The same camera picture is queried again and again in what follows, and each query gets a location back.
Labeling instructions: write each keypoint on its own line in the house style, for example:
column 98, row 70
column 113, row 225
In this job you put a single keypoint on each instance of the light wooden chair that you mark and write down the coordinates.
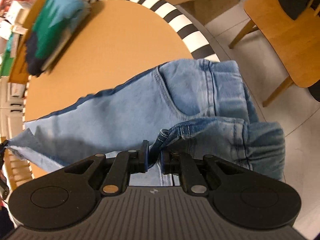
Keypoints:
column 296, row 42

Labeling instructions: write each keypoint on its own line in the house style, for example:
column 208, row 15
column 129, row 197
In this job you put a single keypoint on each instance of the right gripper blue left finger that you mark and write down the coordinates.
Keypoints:
column 121, row 167

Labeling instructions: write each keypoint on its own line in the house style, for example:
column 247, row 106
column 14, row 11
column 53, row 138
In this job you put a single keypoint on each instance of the folded green blue sweater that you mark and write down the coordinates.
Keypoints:
column 54, row 26

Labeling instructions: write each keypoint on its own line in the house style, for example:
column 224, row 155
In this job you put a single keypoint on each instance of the white sideboard cabinet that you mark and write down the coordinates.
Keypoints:
column 11, row 108

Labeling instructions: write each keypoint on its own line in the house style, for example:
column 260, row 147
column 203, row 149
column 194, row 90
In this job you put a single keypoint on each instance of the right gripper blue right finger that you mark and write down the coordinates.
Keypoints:
column 183, row 165

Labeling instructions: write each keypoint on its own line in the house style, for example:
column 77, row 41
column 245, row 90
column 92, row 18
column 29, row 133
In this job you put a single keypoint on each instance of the light blue denim jeans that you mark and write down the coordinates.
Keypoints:
column 198, row 107

